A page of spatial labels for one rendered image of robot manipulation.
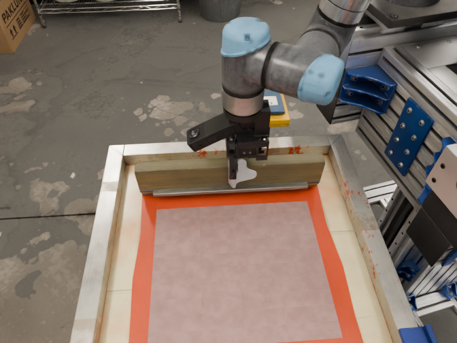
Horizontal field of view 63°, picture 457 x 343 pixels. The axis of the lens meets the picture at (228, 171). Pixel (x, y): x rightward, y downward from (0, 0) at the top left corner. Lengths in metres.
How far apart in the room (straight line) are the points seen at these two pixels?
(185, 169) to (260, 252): 0.23
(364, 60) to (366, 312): 0.58
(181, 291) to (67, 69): 2.67
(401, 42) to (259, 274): 0.64
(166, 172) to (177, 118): 1.77
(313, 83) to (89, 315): 0.53
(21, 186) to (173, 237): 1.69
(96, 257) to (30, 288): 1.25
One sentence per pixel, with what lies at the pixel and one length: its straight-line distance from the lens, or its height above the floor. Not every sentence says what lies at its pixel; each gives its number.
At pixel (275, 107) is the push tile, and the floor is 0.97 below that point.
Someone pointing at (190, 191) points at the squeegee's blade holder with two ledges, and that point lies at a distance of 0.84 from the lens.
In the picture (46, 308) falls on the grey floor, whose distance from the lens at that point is 1.94.
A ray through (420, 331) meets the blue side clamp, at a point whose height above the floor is 1.00.
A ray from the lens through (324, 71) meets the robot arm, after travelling 0.58.
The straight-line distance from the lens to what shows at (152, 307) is 0.75.
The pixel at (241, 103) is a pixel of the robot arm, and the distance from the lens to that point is 0.65.
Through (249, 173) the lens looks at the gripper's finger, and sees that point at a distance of 0.79.
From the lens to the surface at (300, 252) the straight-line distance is 0.80.
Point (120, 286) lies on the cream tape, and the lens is 0.78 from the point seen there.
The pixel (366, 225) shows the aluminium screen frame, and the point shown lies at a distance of 0.83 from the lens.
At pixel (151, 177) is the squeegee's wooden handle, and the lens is 0.82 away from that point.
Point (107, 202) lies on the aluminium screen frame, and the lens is 0.85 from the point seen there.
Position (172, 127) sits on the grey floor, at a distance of 2.49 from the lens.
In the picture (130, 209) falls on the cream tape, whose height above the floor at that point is 0.95.
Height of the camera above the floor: 1.64
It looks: 48 degrees down
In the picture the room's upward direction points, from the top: straight up
